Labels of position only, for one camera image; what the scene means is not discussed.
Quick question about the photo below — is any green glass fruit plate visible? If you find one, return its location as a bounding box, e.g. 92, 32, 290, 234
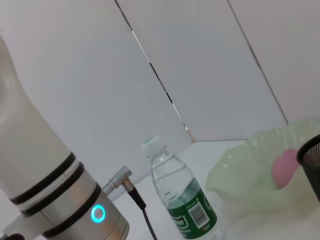
204, 115, 320, 219

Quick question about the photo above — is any pink peach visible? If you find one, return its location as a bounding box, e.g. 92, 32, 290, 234
271, 147, 301, 190

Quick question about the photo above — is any green label water bottle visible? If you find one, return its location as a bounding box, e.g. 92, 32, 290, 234
139, 135, 224, 240

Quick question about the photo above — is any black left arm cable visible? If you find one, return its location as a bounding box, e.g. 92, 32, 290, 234
101, 165, 158, 240

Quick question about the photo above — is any black mesh pen holder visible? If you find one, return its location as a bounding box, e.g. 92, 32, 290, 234
296, 134, 320, 204

